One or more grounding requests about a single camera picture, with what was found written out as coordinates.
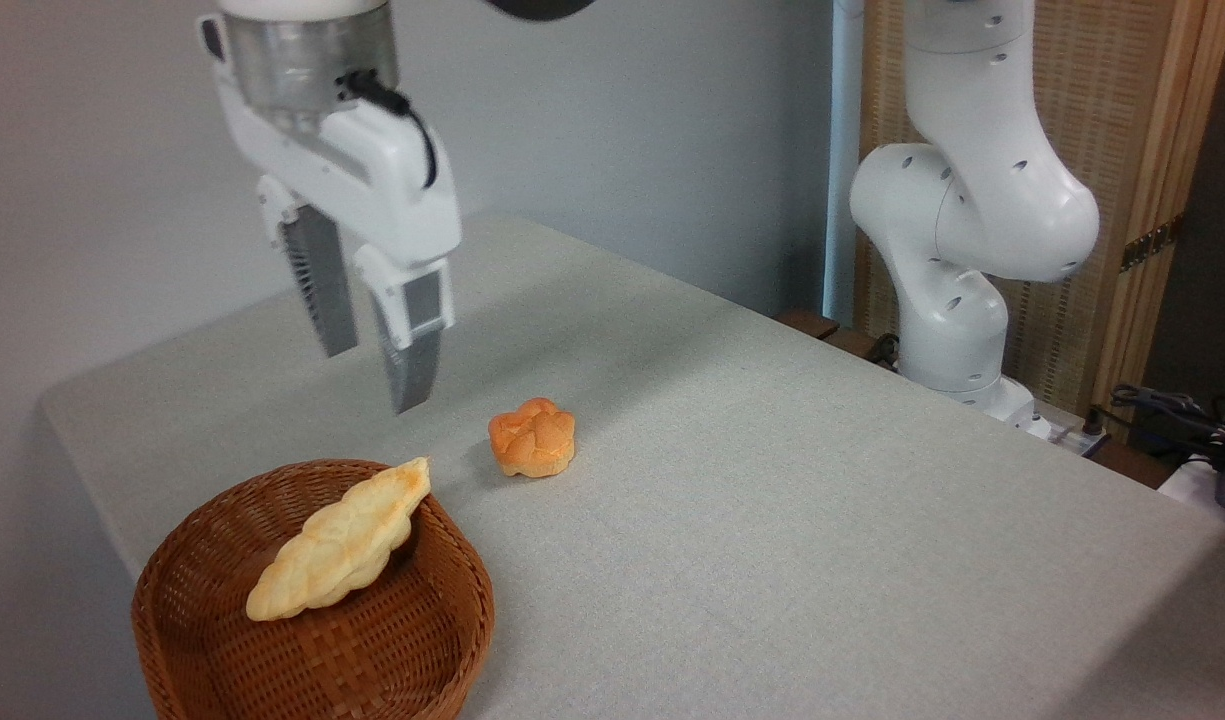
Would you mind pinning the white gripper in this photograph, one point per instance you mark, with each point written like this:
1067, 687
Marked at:
382, 180

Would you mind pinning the long braided pale bread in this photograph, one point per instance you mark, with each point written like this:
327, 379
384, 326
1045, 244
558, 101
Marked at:
337, 545

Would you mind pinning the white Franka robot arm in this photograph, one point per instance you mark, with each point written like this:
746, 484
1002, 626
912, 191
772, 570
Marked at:
982, 200

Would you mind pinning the round orange bread bun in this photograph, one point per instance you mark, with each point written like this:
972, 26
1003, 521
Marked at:
532, 437

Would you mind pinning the brown woven wicker basket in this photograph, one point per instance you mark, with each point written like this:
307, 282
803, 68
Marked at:
392, 640

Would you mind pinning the dark brown wooden foot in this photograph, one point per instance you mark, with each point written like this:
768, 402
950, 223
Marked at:
807, 323

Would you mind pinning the white vertical pole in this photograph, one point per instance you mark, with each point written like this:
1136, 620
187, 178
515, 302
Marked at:
840, 150

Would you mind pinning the metal screen hinge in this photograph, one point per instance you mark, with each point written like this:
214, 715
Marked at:
1152, 242

